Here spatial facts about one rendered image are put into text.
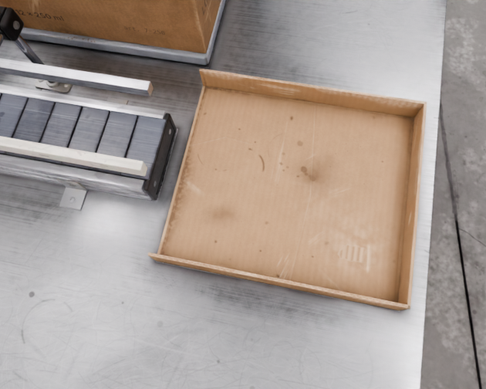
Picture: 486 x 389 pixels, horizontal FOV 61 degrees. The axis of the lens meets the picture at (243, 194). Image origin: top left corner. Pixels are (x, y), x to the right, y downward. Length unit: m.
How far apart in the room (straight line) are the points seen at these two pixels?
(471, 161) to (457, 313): 0.51
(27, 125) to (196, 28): 0.25
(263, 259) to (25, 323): 0.30
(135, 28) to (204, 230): 0.29
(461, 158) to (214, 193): 1.18
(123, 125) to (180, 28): 0.15
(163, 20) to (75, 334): 0.41
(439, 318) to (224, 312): 1.01
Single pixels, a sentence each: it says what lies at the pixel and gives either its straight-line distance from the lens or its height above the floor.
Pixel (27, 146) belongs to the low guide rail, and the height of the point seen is 0.91.
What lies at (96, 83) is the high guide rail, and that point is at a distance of 0.50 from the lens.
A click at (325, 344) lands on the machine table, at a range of 0.52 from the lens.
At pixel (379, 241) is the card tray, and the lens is 0.54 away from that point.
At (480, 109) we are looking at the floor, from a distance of 1.73.
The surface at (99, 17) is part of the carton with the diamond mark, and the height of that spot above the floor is 0.90.
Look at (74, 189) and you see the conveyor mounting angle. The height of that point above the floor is 0.83.
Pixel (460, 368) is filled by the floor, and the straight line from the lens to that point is 1.46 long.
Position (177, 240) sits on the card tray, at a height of 0.83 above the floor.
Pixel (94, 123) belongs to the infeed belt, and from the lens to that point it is 0.57.
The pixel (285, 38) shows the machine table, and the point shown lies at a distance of 0.66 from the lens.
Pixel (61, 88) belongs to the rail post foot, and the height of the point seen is 0.83.
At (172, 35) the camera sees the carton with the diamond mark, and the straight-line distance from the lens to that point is 0.61.
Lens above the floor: 1.34
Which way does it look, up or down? 71 degrees down
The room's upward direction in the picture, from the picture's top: 9 degrees counter-clockwise
